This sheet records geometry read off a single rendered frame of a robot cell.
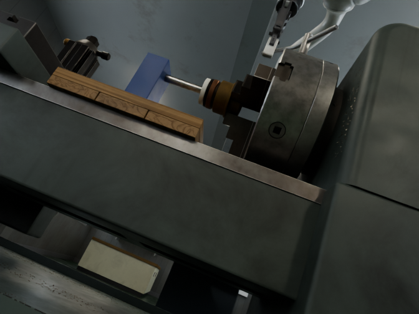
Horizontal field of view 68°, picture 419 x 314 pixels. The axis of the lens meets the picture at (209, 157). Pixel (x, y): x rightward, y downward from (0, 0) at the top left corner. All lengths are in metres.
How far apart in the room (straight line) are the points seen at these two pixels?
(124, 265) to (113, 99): 8.10
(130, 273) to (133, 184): 8.08
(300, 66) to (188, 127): 0.28
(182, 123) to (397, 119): 0.37
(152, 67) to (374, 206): 0.58
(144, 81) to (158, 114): 0.23
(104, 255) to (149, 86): 8.06
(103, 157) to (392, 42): 0.58
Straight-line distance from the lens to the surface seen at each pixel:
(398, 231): 0.54
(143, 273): 8.57
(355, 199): 0.52
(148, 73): 0.81
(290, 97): 0.65
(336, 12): 1.23
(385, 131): 0.59
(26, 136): 0.64
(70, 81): 0.65
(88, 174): 0.56
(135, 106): 0.59
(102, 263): 8.73
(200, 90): 0.81
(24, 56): 0.72
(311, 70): 0.70
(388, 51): 0.70
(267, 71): 0.70
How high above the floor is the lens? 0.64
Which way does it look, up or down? 22 degrees up
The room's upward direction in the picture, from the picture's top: 24 degrees clockwise
